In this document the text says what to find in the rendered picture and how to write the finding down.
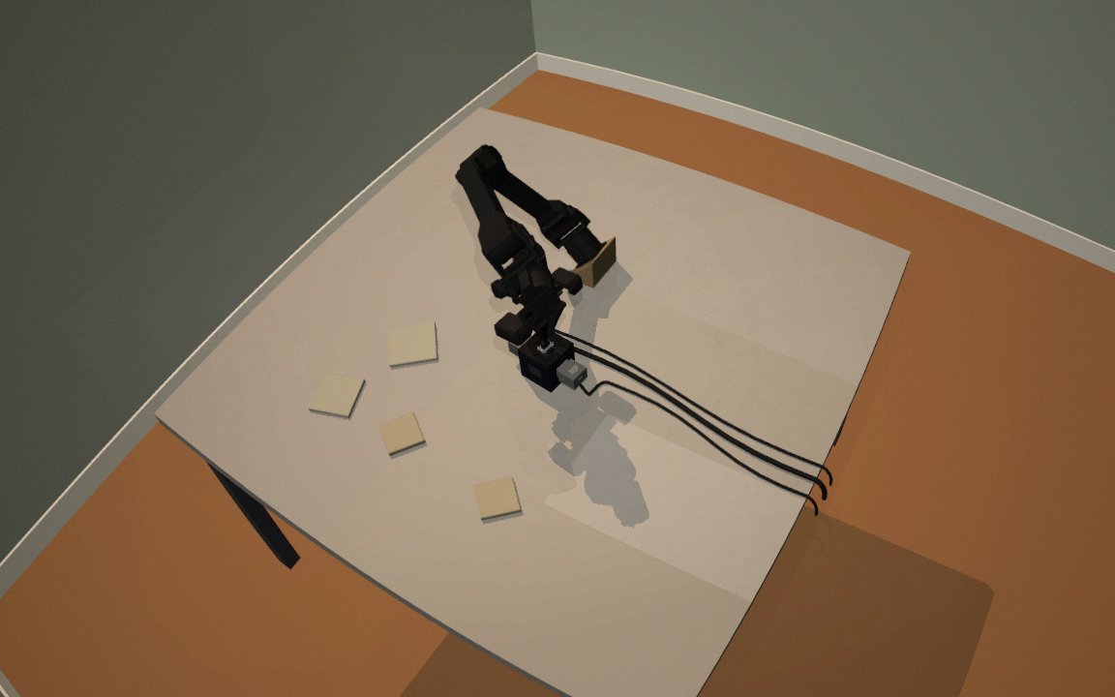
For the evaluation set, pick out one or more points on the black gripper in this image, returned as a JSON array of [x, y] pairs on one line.
[[516, 329]]

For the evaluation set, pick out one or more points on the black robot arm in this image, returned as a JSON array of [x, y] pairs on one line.
[[502, 238]]

